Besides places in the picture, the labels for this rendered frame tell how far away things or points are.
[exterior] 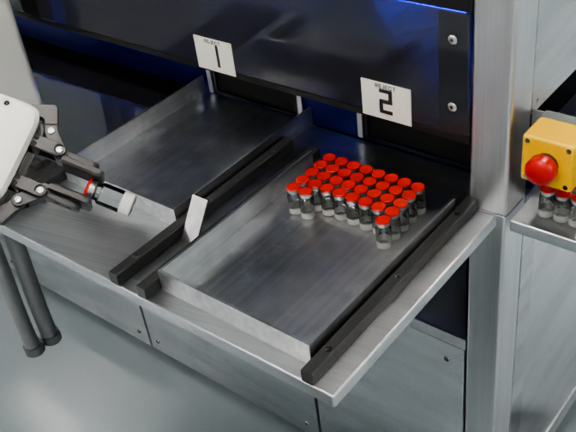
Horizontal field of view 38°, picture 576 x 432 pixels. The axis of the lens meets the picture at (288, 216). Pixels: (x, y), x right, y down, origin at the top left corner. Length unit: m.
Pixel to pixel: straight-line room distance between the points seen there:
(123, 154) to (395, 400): 0.69
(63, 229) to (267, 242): 0.33
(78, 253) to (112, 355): 1.13
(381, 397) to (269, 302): 0.62
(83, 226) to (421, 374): 0.66
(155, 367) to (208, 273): 1.17
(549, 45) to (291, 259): 0.45
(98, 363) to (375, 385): 0.96
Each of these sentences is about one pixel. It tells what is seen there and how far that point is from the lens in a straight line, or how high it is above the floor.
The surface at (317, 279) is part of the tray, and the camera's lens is 1.15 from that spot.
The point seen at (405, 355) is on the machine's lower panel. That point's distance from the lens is 1.57.
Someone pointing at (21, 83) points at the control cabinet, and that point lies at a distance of 1.78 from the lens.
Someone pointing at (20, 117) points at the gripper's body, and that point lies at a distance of 0.82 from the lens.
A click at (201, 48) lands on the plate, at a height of 1.03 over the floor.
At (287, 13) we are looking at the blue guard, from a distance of 1.30.
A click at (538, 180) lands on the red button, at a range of 1.14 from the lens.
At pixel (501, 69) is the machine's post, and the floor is 1.11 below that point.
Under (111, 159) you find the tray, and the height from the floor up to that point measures 0.88.
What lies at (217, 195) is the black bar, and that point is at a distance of 1.30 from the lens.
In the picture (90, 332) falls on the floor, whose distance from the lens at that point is 2.50.
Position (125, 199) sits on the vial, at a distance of 0.80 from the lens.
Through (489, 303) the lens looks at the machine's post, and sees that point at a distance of 1.37.
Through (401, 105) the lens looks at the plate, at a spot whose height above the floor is 1.02.
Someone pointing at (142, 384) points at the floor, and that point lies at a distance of 2.30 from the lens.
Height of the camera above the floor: 1.64
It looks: 37 degrees down
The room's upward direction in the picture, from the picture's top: 8 degrees counter-clockwise
